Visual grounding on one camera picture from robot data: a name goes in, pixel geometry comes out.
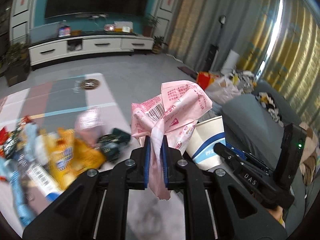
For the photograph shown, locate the grey curtains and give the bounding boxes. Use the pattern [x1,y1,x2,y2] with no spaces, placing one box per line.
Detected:
[169,0,319,126]

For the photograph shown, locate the pink plastic wrapper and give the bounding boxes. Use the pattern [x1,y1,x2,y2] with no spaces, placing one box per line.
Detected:
[131,80,213,200]

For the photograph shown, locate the white tv cabinet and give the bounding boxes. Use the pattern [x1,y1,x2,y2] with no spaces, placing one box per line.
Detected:
[29,34,153,66]

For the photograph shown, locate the white blue paper cup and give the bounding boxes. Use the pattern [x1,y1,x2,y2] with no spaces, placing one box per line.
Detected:
[186,116,226,171]

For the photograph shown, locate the light blue plastic wrapper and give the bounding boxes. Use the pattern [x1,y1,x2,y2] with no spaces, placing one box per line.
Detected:
[1,121,38,228]

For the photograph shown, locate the black floor lamp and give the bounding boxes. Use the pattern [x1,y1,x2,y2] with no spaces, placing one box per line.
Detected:
[203,15,226,72]

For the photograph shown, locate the white plastic bag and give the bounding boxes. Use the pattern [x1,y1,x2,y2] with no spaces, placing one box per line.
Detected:
[205,76,243,105]

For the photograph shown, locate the right hand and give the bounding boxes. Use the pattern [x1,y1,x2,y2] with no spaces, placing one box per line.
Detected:
[267,206,285,228]

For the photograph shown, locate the yellow snack bag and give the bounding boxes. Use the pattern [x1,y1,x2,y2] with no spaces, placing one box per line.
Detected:
[44,128,106,191]

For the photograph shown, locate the dark green snack packet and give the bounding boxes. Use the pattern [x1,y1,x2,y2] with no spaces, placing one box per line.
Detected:
[97,128,131,163]

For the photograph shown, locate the potted plant left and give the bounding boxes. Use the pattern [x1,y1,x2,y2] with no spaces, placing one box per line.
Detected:
[4,42,31,87]

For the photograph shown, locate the pink tissue pack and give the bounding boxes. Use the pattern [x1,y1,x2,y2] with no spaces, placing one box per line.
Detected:
[75,107,104,147]

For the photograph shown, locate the grey sofa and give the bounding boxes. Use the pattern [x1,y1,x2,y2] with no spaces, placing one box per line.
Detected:
[220,81,319,235]

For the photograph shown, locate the potted plant by cabinet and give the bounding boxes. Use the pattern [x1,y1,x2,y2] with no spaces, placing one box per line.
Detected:
[151,36,168,54]

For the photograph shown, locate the red shopping bag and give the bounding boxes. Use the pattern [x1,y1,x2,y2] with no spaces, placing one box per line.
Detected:
[196,72,220,90]

